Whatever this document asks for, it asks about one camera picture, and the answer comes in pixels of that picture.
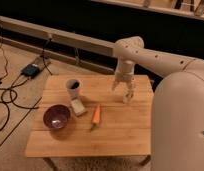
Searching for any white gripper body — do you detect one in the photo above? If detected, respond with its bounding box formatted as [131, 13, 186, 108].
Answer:
[115, 60, 135, 83]

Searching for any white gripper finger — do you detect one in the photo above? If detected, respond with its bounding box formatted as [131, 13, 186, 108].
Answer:
[126, 82, 135, 102]
[111, 81, 119, 91]

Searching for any small clear plastic bottle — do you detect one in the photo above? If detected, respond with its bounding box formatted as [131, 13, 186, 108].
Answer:
[123, 89, 134, 103]

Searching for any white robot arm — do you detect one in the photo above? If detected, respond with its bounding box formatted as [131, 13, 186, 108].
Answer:
[113, 36, 204, 171]

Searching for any dark purple ceramic bowl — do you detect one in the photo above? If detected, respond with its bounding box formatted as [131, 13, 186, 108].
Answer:
[43, 104, 71, 130]

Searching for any orange carrot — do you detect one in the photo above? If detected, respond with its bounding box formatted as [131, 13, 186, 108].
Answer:
[91, 104, 101, 130]

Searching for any wooden table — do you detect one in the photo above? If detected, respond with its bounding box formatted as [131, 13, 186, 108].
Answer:
[25, 75, 153, 158]

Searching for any white mug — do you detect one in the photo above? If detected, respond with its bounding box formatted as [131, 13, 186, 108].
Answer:
[66, 79, 80, 99]

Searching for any small white box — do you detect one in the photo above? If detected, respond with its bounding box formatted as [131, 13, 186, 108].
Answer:
[71, 99, 86, 116]

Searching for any black power adapter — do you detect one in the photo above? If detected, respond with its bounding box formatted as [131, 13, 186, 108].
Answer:
[21, 64, 40, 78]

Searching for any black floor cable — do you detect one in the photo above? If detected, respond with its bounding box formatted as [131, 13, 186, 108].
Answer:
[0, 36, 53, 153]

